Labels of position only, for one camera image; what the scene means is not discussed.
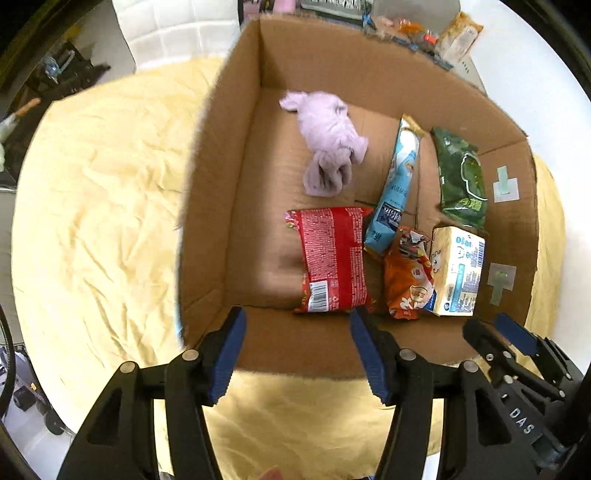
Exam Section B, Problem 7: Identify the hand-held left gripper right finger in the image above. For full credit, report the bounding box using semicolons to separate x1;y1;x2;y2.
349;306;540;480

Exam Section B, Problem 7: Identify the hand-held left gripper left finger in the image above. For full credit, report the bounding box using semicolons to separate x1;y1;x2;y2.
58;306;248;480

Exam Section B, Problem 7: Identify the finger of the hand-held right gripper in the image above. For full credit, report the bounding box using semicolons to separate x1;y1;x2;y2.
493;312;579;393
462;318;519;372

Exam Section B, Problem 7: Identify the white blue tissue packet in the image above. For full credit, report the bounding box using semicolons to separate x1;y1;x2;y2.
427;224;487;317

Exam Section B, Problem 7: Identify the orange snack packet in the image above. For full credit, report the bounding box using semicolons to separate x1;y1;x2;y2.
383;225;437;322

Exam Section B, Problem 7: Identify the red snack packet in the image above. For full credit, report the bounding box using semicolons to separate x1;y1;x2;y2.
284;206;376;315

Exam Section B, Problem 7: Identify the cardboard box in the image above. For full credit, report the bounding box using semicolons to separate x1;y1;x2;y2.
177;13;542;380

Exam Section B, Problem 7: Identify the green wet wipes packet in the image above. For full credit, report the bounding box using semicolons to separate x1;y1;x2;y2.
431;126;490;230

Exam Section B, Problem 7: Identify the light blue long packet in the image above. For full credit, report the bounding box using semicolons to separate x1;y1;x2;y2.
364;114;426;257

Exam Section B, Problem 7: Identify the purple cloth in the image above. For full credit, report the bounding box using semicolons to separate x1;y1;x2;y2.
279;90;370;198

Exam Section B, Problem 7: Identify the yellow tablecloth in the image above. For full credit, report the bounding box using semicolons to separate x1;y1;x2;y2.
10;55;568;480

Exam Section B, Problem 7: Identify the yellow white package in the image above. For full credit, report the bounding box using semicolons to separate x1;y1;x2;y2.
435;11;484;66

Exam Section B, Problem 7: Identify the white goose plush toy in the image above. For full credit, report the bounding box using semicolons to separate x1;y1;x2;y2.
0;98;42;171

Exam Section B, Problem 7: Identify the small orange wrapper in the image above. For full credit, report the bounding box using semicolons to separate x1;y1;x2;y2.
394;19;438;46

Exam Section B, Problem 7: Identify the white padded chair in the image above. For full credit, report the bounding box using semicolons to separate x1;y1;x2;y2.
112;0;242;71

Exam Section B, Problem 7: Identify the grey cushioned chair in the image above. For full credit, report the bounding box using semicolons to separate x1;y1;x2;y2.
369;0;462;33

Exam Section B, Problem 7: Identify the black white patterned bag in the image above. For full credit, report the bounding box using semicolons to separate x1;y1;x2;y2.
299;0;371;20

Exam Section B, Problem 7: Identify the black folded stroller frame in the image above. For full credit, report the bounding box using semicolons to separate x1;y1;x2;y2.
25;39;112;95

